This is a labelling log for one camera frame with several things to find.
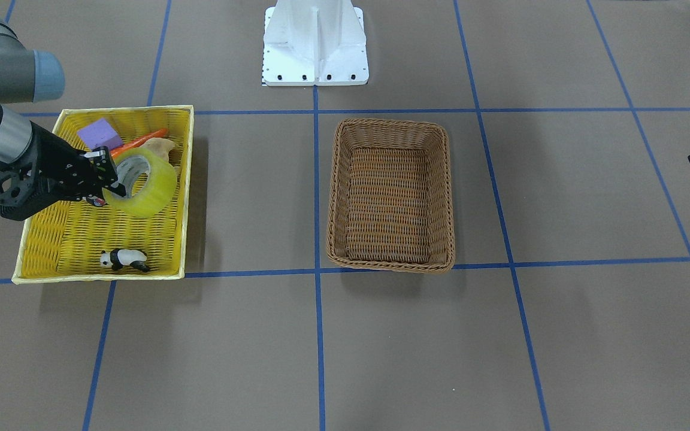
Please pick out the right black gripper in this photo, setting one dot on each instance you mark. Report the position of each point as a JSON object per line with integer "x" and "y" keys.
{"x": 53, "y": 153}

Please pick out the yellow tape roll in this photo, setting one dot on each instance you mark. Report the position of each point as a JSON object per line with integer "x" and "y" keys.
{"x": 148, "y": 180}

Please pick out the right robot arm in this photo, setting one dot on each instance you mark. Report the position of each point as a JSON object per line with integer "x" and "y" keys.
{"x": 25, "y": 76}

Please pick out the yellow woven basket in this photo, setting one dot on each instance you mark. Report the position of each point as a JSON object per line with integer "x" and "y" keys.
{"x": 65, "y": 241}

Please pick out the brown wicker basket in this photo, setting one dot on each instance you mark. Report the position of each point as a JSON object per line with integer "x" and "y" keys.
{"x": 390, "y": 197}

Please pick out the purple foam block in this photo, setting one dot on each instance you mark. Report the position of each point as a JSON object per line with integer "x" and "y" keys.
{"x": 100, "y": 133}

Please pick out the toy carrot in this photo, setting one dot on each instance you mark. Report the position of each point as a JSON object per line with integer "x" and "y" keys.
{"x": 134, "y": 143}

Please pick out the toy croissant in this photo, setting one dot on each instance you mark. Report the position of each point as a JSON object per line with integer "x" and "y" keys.
{"x": 159, "y": 149}

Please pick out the toy panda figurine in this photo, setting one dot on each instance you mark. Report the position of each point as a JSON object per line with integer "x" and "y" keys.
{"x": 120, "y": 258}

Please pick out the white mount base plate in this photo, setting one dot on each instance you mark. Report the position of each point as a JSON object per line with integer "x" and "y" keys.
{"x": 314, "y": 43}

